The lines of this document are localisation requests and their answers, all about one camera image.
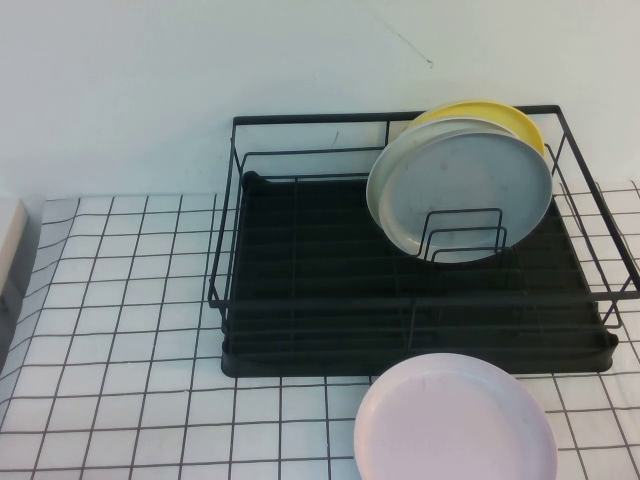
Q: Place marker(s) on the pale beige plate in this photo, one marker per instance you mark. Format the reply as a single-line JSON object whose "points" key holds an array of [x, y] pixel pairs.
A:
{"points": [[387, 170]]}

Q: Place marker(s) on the pink plate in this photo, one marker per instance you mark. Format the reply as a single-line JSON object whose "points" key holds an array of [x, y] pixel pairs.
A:
{"points": [[450, 425]]}

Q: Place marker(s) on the grey plate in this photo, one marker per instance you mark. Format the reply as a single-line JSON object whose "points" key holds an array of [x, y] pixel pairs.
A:
{"points": [[465, 180]]}

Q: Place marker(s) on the yellow plate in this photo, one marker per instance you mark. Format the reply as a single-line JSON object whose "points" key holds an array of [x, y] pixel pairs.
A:
{"points": [[520, 125]]}

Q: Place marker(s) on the white black-grid tablecloth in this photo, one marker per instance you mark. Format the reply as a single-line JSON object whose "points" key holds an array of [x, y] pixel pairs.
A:
{"points": [[125, 400]]}

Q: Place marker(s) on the black plastic drip tray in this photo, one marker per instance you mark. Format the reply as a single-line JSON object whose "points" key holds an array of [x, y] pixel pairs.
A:
{"points": [[325, 362]]}

